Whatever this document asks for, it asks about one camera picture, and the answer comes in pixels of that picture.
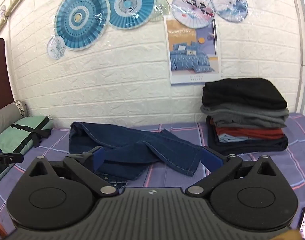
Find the folded grey garment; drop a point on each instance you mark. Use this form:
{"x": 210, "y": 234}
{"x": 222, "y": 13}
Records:
{"x": 247, "y": 116}

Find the white ink print paper fan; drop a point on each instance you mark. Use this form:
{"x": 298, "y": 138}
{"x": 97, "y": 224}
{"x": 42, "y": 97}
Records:
{"x": 192, "y": 8}

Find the small white blue paper fan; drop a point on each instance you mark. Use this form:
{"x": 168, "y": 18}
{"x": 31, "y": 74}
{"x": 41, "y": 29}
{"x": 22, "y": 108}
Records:
{"x": 56, "y": 47}

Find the folded light blue garment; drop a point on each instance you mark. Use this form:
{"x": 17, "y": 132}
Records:
{"x": 230, "y": 138}

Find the pale green paper fan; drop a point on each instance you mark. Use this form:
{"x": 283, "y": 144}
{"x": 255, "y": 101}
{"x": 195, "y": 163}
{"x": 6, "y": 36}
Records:
{"x": 163, "y": 10}

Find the large blue paper fan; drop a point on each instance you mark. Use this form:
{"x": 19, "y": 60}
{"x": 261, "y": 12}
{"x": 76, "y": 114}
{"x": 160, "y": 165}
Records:
{"x": 78, "y": 20}

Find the grey bolster pillow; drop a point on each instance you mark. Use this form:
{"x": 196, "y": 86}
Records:
{"x": 5, "y": 117}

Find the folded dark navy garment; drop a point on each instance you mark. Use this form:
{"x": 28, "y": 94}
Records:
{"x": 255, "y": 145}

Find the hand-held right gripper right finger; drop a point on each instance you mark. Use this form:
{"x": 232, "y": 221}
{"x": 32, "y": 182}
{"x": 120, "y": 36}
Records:
{"x": 211, "y": 158}

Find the medium blue paper fan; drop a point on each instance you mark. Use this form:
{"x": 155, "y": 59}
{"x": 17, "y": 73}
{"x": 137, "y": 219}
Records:
{"x": 130, "y": 3}

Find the white blue wave paper fan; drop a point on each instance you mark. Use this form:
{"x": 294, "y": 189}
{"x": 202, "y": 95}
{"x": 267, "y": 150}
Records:
{"x": 230, "y": 3}

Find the dark brown headboard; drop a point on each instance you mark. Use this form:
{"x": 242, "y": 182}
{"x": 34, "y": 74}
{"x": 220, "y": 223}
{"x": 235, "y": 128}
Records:
{"x": 0, "y": 75}

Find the folded rust red garment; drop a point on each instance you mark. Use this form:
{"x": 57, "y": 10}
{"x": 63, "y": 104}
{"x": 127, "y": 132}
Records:
{"x": 255, "y": 133}

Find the folded black garment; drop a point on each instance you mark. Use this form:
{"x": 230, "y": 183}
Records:
{"x": 242, "y": 92}

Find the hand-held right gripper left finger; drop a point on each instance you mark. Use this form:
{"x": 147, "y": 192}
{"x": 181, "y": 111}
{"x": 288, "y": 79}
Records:
{"x": 98, "y": 158}

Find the dark blue denim pants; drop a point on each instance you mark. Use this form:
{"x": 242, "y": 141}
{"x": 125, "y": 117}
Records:
{"x": 142, "y": 142}

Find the white door frame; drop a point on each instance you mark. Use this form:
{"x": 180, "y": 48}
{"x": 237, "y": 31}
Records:
{"x": 303, "y": 42}

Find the bedding wall poster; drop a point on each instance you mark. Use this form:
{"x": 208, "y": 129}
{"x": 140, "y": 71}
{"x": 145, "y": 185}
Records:
{"x": 192, "y": 52}

